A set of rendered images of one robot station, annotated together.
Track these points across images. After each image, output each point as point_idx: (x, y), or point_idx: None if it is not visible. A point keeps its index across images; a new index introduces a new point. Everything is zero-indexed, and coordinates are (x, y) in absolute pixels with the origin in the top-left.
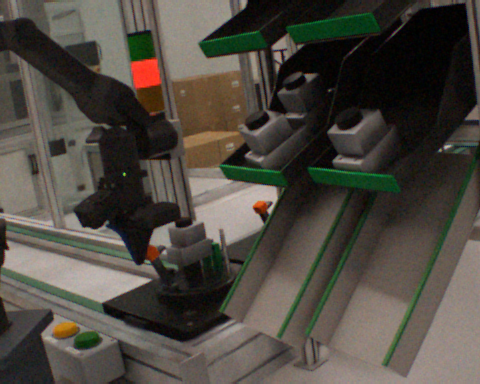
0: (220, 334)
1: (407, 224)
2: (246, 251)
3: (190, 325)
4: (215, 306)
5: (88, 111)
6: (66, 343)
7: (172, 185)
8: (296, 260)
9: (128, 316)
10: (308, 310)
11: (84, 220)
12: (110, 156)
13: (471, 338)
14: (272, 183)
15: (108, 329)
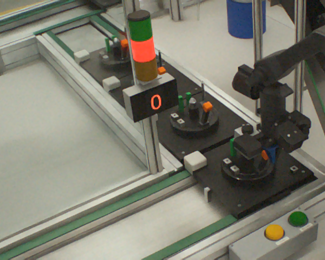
0: (315, 164)
1: None
2: (192, 142)
3: (305, 171)
4: (283, 161)
5: (279, 77)
6: (293, 231)
7: (149, 127)
8: None
9: (273, 199)
10: None
11: (298, 145)
12: (285, 100)
13: (305, 111)
14: None
15: (280, 211)
